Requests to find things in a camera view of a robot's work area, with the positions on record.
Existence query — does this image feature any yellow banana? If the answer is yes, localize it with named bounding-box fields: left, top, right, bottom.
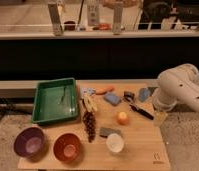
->
left=83, top=94, right=98, bottom=112

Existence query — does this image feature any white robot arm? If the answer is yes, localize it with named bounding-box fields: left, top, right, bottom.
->
left=152, top=63, right=199, bottom=113

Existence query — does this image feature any dark red background bowl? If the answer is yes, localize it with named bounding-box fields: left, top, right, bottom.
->
left=64, top=20, right=76, bottom=31

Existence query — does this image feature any orange-red bowl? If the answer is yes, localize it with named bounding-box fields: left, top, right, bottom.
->
left=53, top=133, right=81, bottom=163

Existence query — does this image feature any purple bowl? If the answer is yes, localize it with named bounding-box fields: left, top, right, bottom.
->
left=13, top=127, right=45, bottom=158

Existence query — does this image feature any orange carrot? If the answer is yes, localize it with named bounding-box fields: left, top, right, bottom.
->
left=96, top=86, right=114, bottom=95

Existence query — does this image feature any light blue cloth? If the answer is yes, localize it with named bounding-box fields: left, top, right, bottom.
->
left=80, top=88, right=95, bottom=98

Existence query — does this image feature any blue sponge block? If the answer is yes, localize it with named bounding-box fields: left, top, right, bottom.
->
left=104, top=92, right=121, bottom=106

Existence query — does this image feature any small dark can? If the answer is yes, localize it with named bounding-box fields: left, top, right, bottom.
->
left=124, top=91, right=135, bottom=101

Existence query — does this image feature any dark red grape bunch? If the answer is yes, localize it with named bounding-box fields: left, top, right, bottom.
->
left=83, top=111, right=96, bottom=143

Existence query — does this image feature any orange fruit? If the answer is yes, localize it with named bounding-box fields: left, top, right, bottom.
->
left=116, top=112, right=129, bottom=125

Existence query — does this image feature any blue-grey block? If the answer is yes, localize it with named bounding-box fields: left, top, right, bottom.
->
left=138, top=88, right=151, bottom=102

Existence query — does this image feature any wooden board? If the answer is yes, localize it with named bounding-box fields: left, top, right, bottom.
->
left=17, top=79, right=172, bottom=171

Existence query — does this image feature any grey rectangular block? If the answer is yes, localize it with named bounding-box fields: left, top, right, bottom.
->
left=99, top=127, right=122, bottom=137

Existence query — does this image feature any green plastic tray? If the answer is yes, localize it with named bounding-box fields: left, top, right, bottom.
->
left=31, top=78, right=79, bottom=125

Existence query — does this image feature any white cup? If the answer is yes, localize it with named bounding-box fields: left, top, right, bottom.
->
left=106, top=133, right=124, bottom=153

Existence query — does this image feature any person in background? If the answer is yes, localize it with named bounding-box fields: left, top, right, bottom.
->
left=138, top=0, right=199, bottom=30

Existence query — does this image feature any black handled knife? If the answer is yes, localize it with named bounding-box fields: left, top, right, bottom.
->
left=130, top=105, right=154, bottom=120

